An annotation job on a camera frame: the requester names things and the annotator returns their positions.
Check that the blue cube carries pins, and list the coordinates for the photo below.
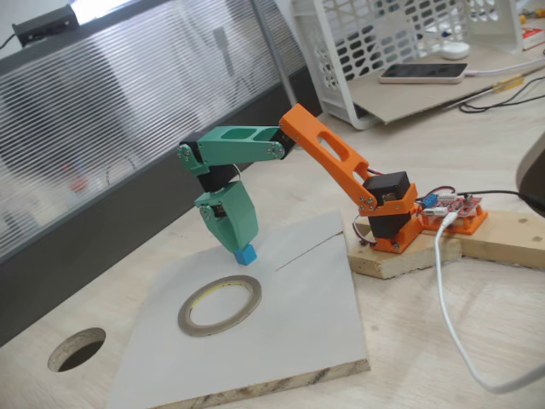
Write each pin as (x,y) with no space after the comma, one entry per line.
(246,255)

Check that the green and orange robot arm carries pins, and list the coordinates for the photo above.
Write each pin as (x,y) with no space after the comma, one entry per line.
(298,123)

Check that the white chipboard panel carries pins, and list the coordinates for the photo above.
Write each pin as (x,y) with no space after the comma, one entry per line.
(277,332)

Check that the white perforated plastic basket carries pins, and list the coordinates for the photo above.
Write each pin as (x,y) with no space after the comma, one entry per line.
(336,108)

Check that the wooden base block with screws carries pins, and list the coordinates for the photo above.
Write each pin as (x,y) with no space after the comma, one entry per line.
(396,264)

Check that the dark partition with ribbed glass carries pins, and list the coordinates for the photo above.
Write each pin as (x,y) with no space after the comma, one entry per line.
(85,128)

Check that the brown cardboard sheet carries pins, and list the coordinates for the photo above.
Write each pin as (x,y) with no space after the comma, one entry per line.
(404,102)

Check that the red controller circuit board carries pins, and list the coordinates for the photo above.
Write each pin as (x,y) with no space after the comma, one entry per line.
(464,204)

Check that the white smartphone with dark screen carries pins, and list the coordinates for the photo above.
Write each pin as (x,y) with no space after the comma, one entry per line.
(421,72)

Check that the small black electronic box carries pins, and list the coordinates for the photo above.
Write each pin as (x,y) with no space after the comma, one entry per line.
(47,23)

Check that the pale wooden base plank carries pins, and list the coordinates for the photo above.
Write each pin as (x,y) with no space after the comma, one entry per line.
(511,238)

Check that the white earbuds case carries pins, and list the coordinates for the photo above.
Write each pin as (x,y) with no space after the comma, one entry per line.
(455,51)

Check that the grey rounded object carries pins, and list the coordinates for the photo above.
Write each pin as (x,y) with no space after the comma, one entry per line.
(534,179)

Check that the red and white box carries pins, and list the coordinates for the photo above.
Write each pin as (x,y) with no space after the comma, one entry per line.
(534,40)

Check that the orange controller board mount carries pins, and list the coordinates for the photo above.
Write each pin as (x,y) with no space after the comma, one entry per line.
(472,226)

